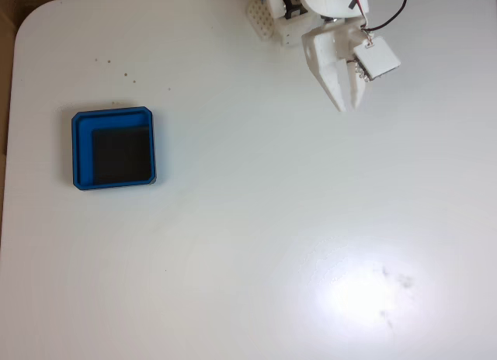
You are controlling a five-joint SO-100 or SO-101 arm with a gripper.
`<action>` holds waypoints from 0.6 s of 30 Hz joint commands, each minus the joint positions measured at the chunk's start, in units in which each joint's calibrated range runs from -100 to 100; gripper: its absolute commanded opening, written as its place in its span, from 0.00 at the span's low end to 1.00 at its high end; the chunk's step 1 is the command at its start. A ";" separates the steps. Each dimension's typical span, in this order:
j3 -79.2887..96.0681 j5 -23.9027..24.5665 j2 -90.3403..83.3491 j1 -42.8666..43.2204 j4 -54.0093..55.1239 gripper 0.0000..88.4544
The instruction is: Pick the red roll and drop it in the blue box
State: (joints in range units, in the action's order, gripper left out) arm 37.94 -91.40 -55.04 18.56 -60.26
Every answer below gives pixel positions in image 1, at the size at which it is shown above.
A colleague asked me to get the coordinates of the black square liner pad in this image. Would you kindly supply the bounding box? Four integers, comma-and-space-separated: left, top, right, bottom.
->
92, 125, 152, 185

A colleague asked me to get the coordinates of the red white servo wire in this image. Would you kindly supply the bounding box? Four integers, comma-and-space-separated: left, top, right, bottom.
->
359, 0, 371, 47

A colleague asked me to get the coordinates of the blue square box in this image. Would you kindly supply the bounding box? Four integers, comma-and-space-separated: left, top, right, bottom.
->
71, 106, 158, 192

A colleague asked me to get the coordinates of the white square camera box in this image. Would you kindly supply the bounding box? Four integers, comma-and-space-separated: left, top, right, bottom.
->
352, 36, 401, 82

